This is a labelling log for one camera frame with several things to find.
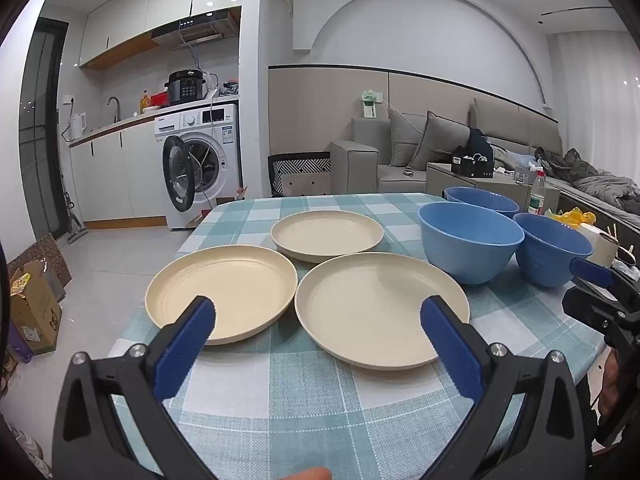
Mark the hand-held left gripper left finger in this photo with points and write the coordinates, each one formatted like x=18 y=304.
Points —
x=185 y=350

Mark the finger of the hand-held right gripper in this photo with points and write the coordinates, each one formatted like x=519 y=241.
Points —
x=592 y=271
x=590 y=307

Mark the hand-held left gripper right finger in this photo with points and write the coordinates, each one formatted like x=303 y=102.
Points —
x=452 y=345

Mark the blue bowl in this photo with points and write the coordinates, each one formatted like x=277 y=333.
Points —
x=545 y=265
x=475 y=197
x=470 y=260

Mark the cream plate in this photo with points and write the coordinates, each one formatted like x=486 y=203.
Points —
x=327 y=235
x=220 y=285
x=370 y=310

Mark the person's right hand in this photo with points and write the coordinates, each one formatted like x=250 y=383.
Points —
x=610 y=385

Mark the person's left hand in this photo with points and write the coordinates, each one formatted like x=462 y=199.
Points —
x=310 y=474

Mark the paper cup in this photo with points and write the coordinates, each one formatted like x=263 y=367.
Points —
x=609 y=252

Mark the white container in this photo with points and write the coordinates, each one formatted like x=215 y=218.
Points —
x=590 y=232

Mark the wooden chopsticks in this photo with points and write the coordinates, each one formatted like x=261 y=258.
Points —
x=612 y=232

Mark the yellow plastic bag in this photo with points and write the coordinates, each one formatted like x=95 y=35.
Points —
x=575 y=217

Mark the grey blanket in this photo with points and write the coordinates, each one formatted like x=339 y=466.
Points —
x=600 y=180

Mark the clear plastic bottle red cap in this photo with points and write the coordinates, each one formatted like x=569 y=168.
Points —
x=537 y=197

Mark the tissue box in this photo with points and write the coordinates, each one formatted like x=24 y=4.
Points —
x=523 y=175

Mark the teal checkered tablecloth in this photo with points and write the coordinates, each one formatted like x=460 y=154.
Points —
x=300 y=410

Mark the small open cardboard box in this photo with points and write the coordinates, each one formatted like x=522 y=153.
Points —
x=200 y=217

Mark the brown cardboard box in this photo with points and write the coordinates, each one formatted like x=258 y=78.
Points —
x=37 y=310

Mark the black box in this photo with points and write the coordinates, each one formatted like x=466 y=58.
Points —
x=472 y=165

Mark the stick vacuum cleaner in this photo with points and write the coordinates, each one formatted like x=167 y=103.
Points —
x=75 y=230

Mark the grey side cabinet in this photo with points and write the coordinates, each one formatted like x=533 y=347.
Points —
x=450 y=180

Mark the patterned brown cardboard sheet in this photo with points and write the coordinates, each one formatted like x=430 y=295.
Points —
x=50 y=255

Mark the dark bag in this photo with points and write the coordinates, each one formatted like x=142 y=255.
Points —
x=479 y=140

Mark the white washing machine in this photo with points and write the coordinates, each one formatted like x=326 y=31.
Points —
x=222 y=170

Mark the white kitchen counter cabinet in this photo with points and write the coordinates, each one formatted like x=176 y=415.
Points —
x=115 y=175

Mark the grey cushion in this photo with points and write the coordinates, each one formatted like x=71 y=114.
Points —
x=402 y=137
x=440 y=142

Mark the grey sofa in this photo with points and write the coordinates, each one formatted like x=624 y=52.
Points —
x=355 y=170

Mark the black white patterned chair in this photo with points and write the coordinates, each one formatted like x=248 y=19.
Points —
x=300 y=170

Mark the white electric kettle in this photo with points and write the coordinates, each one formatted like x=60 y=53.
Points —
x=77 y=127

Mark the kitchen faucet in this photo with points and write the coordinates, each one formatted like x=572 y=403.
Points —
x=117 y=107

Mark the orange bottle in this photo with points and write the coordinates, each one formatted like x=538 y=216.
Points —
x=145 y=101

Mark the red box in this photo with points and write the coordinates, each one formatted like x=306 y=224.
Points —
x=160 y=99

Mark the dark glass door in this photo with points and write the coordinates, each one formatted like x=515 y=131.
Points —
x=42 y=130

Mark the black pressure cooker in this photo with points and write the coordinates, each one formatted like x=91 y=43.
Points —
x=187 y=87

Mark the range hood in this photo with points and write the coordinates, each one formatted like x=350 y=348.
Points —
x=200 y=30

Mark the white upper kitchen cabinets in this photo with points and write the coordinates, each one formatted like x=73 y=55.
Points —
x=125 y=15

